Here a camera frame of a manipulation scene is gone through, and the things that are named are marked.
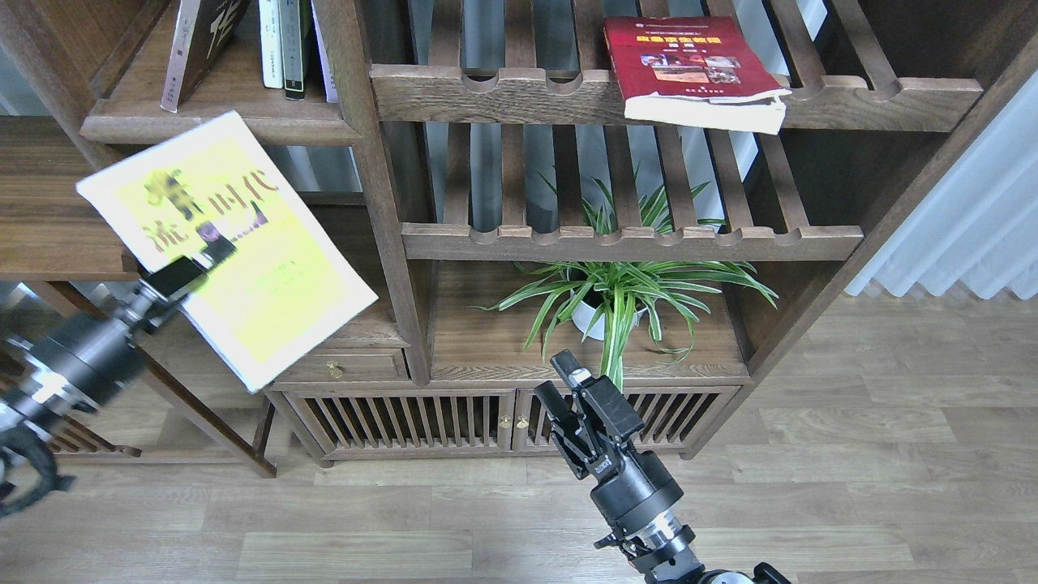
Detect maroon book white characters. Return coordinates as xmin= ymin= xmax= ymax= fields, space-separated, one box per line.
xmin=160 ymin=1 xmax=249 ymax=112

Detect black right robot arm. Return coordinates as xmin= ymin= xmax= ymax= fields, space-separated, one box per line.
xmin=535 ymin=349 xmax=788 ymax=583

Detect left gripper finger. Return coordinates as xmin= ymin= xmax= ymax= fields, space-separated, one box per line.
xmin=194 ymin=221 xmax=237 ymax=273

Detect dark green upright book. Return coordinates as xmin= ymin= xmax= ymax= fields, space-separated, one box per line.
xmin=276 ymin=1 xmax=315 ymax=101

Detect white curtain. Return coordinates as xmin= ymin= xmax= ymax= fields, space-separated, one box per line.
xmin=846 ymin=76 xmax=1037 ymax=300

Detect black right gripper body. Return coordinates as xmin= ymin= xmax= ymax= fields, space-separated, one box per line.
xmin=550 ymin=376 xmax=684 ymax=539

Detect green spider plant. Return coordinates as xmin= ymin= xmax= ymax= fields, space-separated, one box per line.
xmin=474 ymin=166 xmax=779 ymax=390

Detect white upright book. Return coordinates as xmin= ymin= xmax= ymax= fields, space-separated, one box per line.
xmin=256 ymin=0 xmax=283 ymax=89

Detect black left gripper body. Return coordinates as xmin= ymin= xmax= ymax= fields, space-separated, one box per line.
xmin=4 ymin=255 xmax=210 ymax=414

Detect brass drawer knob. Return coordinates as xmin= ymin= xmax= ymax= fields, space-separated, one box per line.
xmin=326 ymin=362 xmax=345 ymax=380

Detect wooden side table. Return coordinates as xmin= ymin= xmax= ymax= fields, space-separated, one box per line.
xmin=1 ymin=116 xmax=276 ymax=478

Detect dark wooden bookshelf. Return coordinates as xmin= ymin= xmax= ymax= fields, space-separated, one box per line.
xmin=2 ymin=1 xmax=1036 ymax=461

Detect red book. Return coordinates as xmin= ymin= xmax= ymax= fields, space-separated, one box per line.
xmin=603 ymin=16 xmax=790 ymax=135

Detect yellow green book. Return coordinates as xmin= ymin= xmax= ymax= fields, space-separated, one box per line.
xmin=75 ymin=110 xmax=377 ymax=393

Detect white book behind post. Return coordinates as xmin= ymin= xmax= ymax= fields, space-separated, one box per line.
xmin=311 ymin=1 xmax=340 ymax=104

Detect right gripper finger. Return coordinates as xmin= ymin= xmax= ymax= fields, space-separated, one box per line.
xmin=550 ymin=349 xmax=594 ymax=389
xmin=534 ymin=380 xmax=570 ymax=421

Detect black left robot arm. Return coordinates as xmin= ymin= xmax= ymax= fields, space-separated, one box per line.
xmin=1 ymin=230 xmax=237 ymax=517

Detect white plant pot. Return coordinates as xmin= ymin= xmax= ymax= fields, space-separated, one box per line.
xmin=568 ymin=272 xmax=650 ymax=341

